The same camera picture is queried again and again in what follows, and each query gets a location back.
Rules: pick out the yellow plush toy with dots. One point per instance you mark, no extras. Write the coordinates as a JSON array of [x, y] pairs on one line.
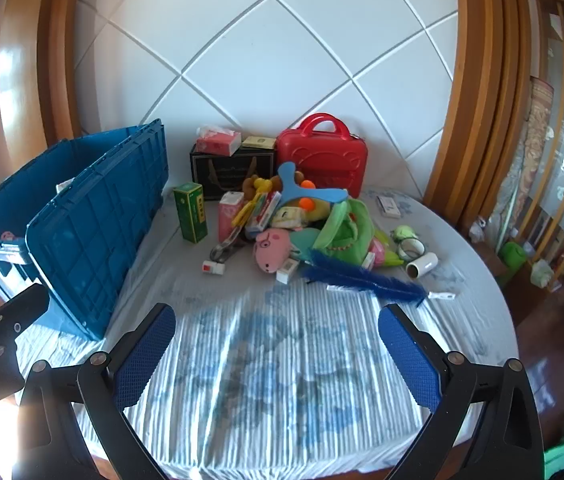
[[314, 212]]

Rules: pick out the blue white medicine box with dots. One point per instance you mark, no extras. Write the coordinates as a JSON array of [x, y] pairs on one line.
[[388, 206]]

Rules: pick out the green plush bag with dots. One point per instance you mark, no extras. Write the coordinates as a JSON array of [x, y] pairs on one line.
[[344, 240]]

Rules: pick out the small white red box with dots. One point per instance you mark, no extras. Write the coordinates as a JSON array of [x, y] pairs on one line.
[[213, 268]]

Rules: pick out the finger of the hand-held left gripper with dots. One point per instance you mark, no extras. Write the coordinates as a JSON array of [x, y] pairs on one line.
[[12, 316]]

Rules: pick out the green stool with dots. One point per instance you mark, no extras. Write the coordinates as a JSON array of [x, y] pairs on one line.
[[512, 257]]

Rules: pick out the blue plastic storage crate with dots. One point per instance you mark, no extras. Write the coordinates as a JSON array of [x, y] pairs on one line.
[[97, 240]]

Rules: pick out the white plastic roll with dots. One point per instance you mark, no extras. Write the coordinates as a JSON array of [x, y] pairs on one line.
[[424, 265]]

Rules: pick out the wooden panel frame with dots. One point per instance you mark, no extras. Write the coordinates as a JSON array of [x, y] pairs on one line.
[[57, 60], [482, 85]]

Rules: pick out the red toy suitcase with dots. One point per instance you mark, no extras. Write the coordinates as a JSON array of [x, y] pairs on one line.
[[322, 160]]

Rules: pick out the pink pig plush toy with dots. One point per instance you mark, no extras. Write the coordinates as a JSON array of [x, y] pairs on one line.
[[269, 252]]

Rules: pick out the pink floral tissue pack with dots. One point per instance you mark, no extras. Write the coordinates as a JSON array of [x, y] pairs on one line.
[[227, 217]]

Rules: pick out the white box with red print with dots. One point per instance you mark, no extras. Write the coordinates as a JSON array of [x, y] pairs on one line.
[[368, 260]]

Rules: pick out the white plastic bag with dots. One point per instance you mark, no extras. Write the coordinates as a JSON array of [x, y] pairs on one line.
[[542, 272]]

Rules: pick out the black gift box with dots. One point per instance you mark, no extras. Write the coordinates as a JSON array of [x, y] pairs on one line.
[[222, 172]]

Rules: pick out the light green plush ball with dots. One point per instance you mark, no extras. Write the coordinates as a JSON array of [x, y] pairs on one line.
[[404, 232]]

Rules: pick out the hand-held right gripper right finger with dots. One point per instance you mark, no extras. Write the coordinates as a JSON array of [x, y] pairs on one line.
[[409, 355]]

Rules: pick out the white plastic strip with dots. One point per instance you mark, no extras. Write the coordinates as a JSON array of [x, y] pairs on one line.
[[441, 295]]

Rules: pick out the brown plush toy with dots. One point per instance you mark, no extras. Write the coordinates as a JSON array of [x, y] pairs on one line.
[[251, 185]]

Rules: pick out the small beige green box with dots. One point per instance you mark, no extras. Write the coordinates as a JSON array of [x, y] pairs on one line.
[[259, 142]]

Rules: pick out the wooden glass door cabinet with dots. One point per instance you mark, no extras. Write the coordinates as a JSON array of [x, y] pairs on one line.
[[562, 110]]

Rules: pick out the green carton box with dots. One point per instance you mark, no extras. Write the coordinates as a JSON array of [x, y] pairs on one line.
[[189, 215]]

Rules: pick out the red teal medicine box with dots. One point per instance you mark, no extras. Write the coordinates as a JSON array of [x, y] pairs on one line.
[[264, 212]]

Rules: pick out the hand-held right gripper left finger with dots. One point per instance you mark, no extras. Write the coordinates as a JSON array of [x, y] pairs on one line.
[[144, 355]]

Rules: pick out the red tissue box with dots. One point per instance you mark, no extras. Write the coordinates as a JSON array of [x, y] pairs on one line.
[[219, 144]]

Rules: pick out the yellow plastic tongs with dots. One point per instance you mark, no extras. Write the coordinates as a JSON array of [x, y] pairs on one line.
[[249, 210]]

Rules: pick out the blue feather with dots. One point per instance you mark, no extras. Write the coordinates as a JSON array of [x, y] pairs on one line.
[[357, 277]]

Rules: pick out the light blue boomerang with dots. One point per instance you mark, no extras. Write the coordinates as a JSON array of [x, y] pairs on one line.
[[294, 190]]

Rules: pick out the pink green snack bag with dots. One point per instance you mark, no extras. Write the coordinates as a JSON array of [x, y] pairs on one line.
[[389, 260]]

